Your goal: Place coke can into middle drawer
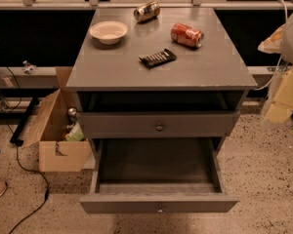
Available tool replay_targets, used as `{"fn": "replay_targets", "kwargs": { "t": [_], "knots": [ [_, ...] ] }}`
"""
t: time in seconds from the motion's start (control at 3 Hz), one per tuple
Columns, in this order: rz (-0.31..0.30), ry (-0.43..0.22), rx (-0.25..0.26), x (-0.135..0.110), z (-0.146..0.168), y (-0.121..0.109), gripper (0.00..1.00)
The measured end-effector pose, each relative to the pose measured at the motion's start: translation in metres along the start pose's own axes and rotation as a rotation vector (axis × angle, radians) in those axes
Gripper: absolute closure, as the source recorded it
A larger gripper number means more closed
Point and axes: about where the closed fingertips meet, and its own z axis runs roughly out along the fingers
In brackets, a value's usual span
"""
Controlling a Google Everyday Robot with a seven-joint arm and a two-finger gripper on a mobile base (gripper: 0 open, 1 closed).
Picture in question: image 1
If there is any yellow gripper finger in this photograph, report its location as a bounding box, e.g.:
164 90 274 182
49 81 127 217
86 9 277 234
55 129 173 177
258 24 284 54
264 67 293 124

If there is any red coke can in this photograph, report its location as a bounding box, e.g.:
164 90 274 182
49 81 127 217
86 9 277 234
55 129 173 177
171 22 204 48

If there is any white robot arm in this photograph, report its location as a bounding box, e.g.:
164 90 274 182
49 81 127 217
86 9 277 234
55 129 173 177
258 13 293 124

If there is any grey wooden drawer cabinet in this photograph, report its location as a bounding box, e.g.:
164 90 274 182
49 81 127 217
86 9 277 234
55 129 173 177
65 7 259 154

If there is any gold and silver can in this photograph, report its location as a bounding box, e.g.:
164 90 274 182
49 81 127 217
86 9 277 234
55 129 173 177
134 1 160 22

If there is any closed grey top drawer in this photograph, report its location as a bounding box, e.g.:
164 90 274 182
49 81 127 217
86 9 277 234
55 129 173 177
77 112 239 138

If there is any open grey middle drawer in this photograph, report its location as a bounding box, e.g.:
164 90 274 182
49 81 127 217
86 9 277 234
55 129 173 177
80 137 238 214

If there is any white ceramic bowl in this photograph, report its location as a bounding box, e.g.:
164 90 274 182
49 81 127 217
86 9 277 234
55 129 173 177
89 21 128 45

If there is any metal bottle in box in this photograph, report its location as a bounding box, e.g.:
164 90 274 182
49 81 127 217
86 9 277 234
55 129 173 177
66 107 77 131

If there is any green and white packet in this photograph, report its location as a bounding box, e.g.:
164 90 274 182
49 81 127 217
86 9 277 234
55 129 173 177
64 122 84 141

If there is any cardboard box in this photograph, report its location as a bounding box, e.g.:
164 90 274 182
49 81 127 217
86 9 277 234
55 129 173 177
23 67 95 172

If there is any black metal stand leg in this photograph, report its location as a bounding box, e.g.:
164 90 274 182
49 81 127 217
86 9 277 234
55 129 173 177
10 97 39 146

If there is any small clear plastic object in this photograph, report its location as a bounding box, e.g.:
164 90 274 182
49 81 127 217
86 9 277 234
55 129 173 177
22 60 37 74

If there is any white cable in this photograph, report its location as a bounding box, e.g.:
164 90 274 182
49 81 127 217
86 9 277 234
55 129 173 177
252 0 290 92

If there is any black floor cable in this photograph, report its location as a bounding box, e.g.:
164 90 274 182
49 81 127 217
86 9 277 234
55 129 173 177
4 66 51 234

